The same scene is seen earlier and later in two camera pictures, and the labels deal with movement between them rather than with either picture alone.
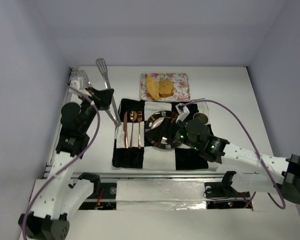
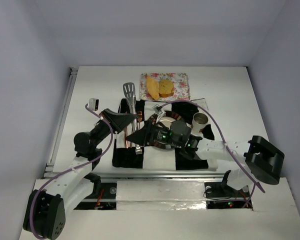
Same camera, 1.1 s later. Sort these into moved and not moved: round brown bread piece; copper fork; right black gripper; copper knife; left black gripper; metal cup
Moved: left black gripper; right black gripper
Not moved: copper knife; metal cup; copper fork; round brown bread piece
